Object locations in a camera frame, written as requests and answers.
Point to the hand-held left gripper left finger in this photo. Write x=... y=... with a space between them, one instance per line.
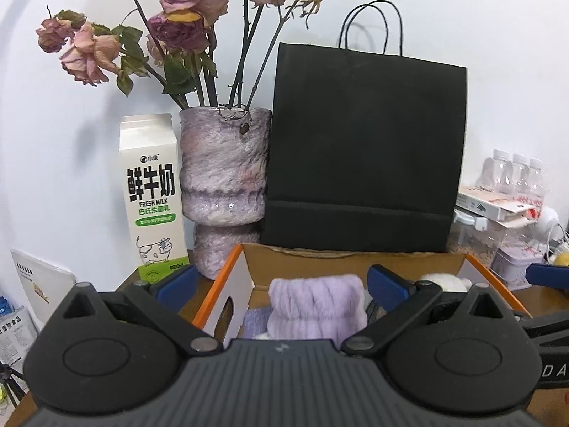
x=178 y=287

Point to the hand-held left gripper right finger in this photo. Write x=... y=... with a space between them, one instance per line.
x=386 y=287

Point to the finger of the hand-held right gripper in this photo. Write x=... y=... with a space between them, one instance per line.
x=549 y=274
x=546 y=327

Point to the yellow and white plush toy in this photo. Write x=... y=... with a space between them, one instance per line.
x=444 y=281

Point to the purple fuzzy plush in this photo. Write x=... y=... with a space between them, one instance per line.
x=311 y=307

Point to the purple cloth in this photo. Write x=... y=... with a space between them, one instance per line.
x=255 y=322

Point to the red cardboard box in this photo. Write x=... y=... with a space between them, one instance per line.
x=262 y=267

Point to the pale tin box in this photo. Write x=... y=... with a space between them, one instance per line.
x=515 y=267

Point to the small white fan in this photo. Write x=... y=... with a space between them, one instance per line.
x=549 y=218

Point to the flat white carton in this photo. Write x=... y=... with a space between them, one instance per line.
x=520 y=207

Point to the clear container with seeds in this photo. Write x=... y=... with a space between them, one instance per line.
x=480 y=244

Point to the clear water bottle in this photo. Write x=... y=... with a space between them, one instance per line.
x=494 y=171
x=536 y=180
x=518 y=175

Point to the small white box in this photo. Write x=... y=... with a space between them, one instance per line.
x=478 y=204

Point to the white milk carton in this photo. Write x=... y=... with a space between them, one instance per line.
x=151 y=187

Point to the purple textured vase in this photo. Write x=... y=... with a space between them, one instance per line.
x=222 y=178

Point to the white paper board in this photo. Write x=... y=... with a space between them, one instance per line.
x=40 y=284

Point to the black paper bag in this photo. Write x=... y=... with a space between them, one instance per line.
x=364 y=142

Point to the printed paper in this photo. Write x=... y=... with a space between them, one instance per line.
x=15 y=329

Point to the black light stand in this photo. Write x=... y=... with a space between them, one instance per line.
x=9 y=376

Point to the dried pink roses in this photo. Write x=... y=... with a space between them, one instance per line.
x=182 y=26

